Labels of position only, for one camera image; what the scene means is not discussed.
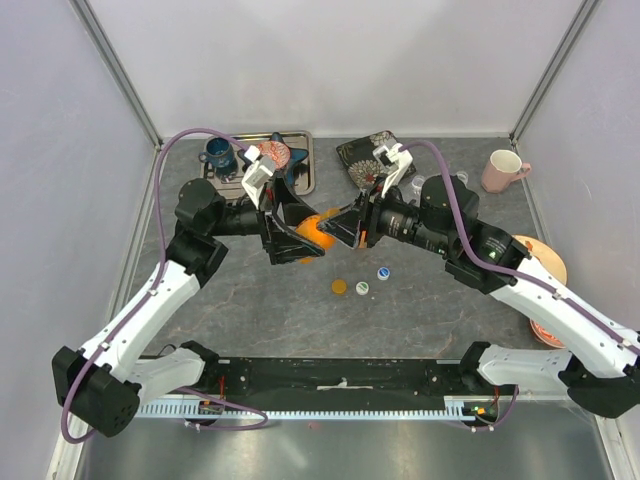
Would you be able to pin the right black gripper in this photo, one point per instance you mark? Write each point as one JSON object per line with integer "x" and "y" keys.
{"x": 368, "y": 205}

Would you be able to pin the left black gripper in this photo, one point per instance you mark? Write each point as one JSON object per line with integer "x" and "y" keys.
{"x": 282, "y": 245}

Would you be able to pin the green label water bottle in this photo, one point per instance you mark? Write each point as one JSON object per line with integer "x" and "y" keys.
{"x": 412, "y": 191}

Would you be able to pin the blue white bottle cap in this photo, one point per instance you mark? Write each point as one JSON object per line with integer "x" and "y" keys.
{"x": 383, "y": 273}

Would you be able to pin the orange bottle cap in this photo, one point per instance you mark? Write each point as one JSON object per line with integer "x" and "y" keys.
{"x": 339, "y": 286}

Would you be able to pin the green white bottle cap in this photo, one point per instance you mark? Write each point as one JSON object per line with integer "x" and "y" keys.
{"x": 362, "y": 288}

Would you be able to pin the clear Pocari Sweat bottle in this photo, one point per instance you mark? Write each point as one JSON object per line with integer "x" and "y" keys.
{"x": 463, "y": 176}

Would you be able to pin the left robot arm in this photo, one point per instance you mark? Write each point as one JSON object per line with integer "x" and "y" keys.
{"x": 105, "y": 382}

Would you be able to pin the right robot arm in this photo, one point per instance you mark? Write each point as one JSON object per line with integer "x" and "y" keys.
{"x": 598, "y": 367}

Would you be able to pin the black floral rectangular plate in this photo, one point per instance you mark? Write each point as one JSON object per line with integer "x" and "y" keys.
{"x": 358, "y": 159}

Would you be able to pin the orange patterned bowl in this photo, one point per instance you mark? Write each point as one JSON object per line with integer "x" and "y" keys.
{"x": 278, "y": 151}

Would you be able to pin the blue star-shaped dish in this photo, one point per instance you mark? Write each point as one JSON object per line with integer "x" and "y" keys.
{"x": 299, "y": 143}

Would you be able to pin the metal tray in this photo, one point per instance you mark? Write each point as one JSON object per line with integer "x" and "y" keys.
{"x": 228, "y": 183}

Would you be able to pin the blue mug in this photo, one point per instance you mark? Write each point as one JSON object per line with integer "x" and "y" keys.
{"x": 218, "y": 154}

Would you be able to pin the pink mug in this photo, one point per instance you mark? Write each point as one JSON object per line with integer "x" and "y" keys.
{"x": 502, "y": 169}

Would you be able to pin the beige bird plate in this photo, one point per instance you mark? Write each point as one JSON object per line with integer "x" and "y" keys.
{"x": 549, "y": 259}

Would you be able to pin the red white patterned bowl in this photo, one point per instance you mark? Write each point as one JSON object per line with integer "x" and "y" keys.
{"x": 545, "y": 337}

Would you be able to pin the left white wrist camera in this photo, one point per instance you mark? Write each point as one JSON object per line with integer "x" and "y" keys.
{"x": 262, "y": 167}

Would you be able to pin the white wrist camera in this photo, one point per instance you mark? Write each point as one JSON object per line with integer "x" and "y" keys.
{"x": 396, "y": 159}
{"x": 262, "y": 167}

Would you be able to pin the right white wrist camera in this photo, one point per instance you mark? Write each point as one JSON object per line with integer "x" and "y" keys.
{"x": 396, "y": 159}

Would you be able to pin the slotted cable duct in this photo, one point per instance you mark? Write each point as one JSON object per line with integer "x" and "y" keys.
{"x": 411, "y": 407}

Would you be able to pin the right aluminium frame post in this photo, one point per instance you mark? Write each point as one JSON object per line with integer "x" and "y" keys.
{"x": 558, "y": 59}

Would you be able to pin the aluminium frame post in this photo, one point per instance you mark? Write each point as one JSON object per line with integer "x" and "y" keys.
{"x": 104, "y": 46}
{"x": 558, "y": 59}

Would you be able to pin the left aluminium frame post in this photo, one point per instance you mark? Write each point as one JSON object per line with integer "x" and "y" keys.
{"x": 104, "y": 46}

